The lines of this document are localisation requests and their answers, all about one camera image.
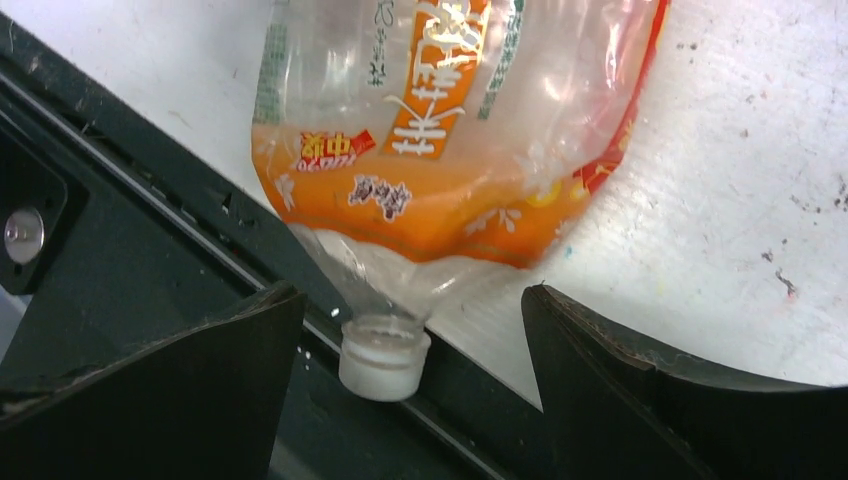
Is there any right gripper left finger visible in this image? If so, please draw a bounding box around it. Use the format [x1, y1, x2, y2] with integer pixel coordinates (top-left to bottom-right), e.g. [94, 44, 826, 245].
[1, 283, 306, 479]

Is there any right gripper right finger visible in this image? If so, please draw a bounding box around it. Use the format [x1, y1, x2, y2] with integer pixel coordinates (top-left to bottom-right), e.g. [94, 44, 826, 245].
[521, 284, 847, 479]

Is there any orange tea bottle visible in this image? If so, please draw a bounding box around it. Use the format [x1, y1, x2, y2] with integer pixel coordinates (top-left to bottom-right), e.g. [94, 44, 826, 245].
[251, 1, 670, 402]

